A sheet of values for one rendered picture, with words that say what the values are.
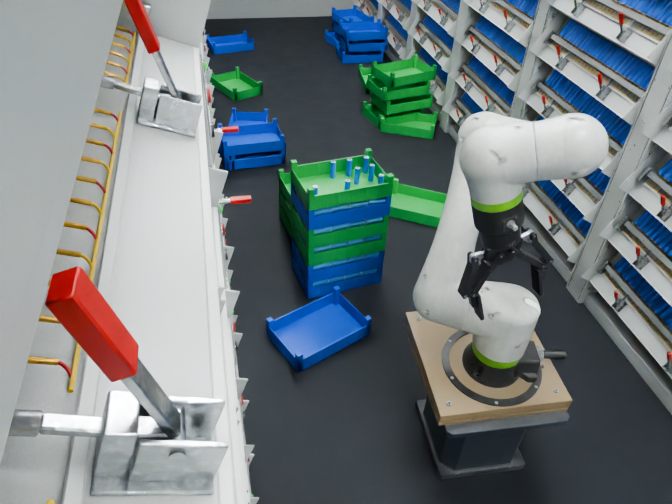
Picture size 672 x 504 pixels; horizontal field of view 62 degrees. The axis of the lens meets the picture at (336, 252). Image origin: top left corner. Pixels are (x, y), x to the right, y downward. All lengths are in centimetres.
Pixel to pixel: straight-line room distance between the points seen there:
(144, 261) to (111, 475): 12
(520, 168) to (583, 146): 10
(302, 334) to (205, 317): 168
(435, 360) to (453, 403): 13
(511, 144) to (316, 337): 117
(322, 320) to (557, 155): 123
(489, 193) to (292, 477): 99
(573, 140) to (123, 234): 78
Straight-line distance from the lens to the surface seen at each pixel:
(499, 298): 133
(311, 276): 200
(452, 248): 134
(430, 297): 133
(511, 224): 104
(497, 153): 96
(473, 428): 145
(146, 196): 34
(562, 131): 97
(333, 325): 198
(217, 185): 66
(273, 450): 169
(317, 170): 199
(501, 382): 147
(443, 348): 152
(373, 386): 182
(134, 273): 28
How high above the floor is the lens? 144
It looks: 39 degrees down
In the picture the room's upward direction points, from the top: 3 degrees clockwise
